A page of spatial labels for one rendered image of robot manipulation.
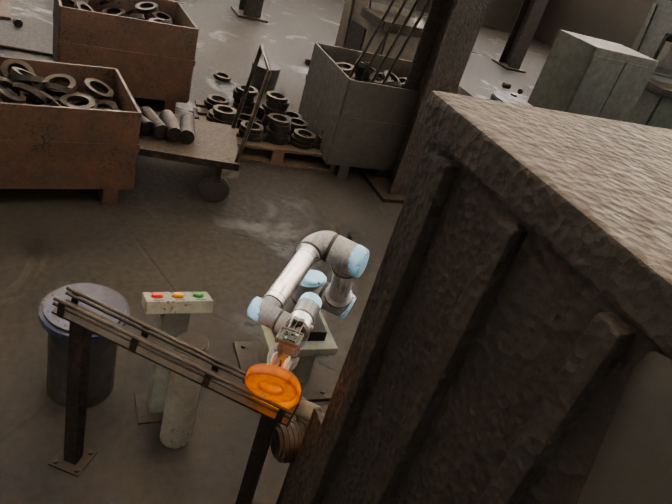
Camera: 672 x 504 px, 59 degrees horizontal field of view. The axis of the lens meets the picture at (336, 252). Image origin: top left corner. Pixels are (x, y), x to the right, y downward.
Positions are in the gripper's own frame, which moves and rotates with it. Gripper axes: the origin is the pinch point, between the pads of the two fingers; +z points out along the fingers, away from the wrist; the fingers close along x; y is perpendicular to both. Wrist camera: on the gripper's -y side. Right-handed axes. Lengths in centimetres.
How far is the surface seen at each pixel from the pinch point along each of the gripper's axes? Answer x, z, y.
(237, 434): -18, -39, -85
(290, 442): 9.0, -5.0, -30.8
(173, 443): -37, -21, -79
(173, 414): -39, -22, -63
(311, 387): 3, -80, -87
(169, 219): -121, -173, -92
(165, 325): -51, -36, -34
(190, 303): -44, -40, -23
